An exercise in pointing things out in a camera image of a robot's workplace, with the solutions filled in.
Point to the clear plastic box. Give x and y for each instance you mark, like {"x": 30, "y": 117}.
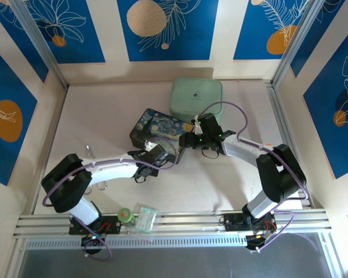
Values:
{"x": 145, "y": 219}

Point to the mint green zip case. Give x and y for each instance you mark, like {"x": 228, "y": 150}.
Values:
{"x": 195, "y": 97}

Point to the starry night painted box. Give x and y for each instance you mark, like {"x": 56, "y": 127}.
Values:
{"x": 155, "y": 127}

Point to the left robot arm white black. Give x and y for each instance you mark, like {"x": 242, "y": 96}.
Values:
{"x": 113, "y": 171}

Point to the metal binder clip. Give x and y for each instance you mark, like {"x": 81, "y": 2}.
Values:
{"x": 103, "y": 185}

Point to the blue floral wall poster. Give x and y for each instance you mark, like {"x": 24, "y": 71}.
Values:
{"x": 266, "y": 29}
{"x": 168, "y": 29}
{"x": 75, "y": 32}
{"x": 336, "y": 101}
{"x": 8, "y": 116}

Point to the green-lidded small jar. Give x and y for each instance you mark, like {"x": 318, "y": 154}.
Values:
{"x": 124, "y": 215}

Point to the aluminium frame rail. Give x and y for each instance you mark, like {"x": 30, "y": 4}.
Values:
{"x": 185, "y": 223}

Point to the aluminium frame post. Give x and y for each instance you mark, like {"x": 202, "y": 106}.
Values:
{"x": 297, "y": 43}
{"x": 39, "y": 43}

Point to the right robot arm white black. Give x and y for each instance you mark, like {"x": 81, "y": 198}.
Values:
{"x": 240, "y": 147}

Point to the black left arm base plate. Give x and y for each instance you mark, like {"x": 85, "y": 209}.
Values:
{"x": 111, "y": 226}

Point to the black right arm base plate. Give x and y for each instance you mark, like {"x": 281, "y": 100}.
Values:
{"x": 233, "y": 223}

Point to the aluminium side rail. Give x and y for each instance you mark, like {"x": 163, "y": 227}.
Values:
{"x": 281, "y": 116}

